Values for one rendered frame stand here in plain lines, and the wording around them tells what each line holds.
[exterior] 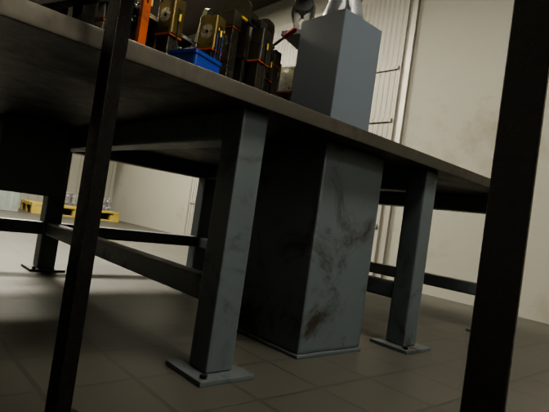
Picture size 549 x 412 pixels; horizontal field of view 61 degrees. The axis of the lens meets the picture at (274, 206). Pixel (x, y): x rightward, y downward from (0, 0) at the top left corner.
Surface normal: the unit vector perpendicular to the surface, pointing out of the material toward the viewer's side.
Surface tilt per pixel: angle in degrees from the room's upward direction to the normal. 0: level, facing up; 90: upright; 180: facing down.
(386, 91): 90
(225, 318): 90
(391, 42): 90
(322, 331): 90
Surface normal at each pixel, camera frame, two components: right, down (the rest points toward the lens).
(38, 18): 0.66, 0.07
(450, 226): -0.74, -0.13
